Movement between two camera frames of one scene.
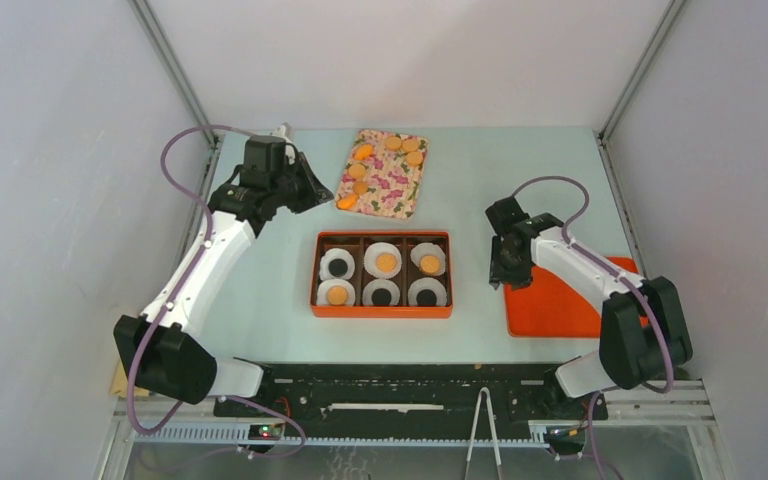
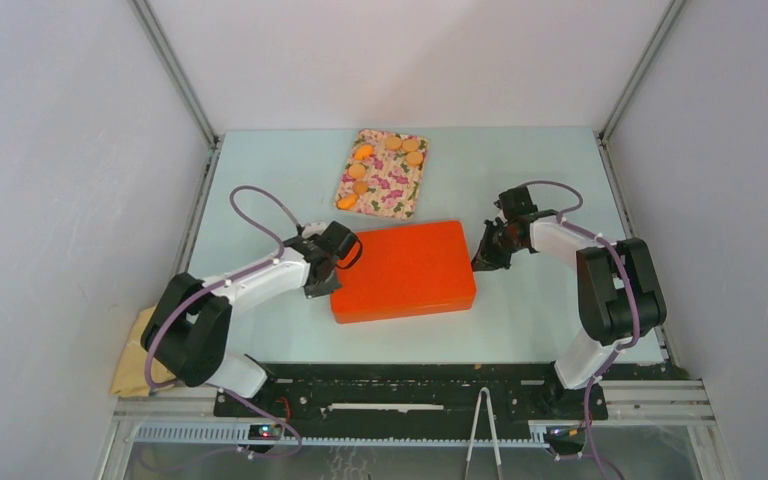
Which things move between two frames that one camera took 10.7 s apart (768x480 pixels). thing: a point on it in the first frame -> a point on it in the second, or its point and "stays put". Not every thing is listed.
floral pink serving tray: (385, 172) stays put
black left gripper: (316, 191) -> (313, 291)
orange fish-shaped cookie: (363, 152) stays put
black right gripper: (516, 280) -> (483, 260)
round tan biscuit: (414, 158) stays put
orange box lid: (544, 308) -> (405, 272)
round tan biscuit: (357, 170) stays put
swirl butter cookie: (360, 187) stays put
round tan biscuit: (410, 145) stays put
